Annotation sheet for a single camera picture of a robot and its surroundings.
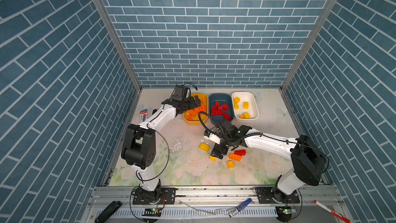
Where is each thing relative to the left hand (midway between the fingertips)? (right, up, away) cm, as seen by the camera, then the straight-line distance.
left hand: (195, 102), depth 92 cm
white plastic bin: (+40, -5, +14) cm, 43 cm away
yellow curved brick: (+6, -26, -3) cm, 27 cm away
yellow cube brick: (+28, -3, +15) cm, 32 cm away
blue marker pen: (+18, -50, -24) cm, 58 cm away
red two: (+14, -1, +16) cm, 21 cm away
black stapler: (-37, -48, -25) cm, 66 cm away
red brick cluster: (+26, -29, -6) cm, 39 cm away
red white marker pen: (+69, -52, -24) cm, 89 cm away
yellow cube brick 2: (+35, -2, +16) cm, 39 cm away
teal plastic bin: (+21, +1, +18) cm, 28 cm away
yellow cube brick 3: (+29, +1, +19) cm, 34 cm away
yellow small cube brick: (+10, -31, -8) cm, 34 cm away
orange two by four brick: (+23, -30, -8) cm, 39 cm away
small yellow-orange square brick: (+20, -34, -8) cm, 41 cm away
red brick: (+14, -6, +14) cm, 21 cm away
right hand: (+10, -24, -8) cm, 27 cm away
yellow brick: (+34, -9, +9) cm, 36 cm away
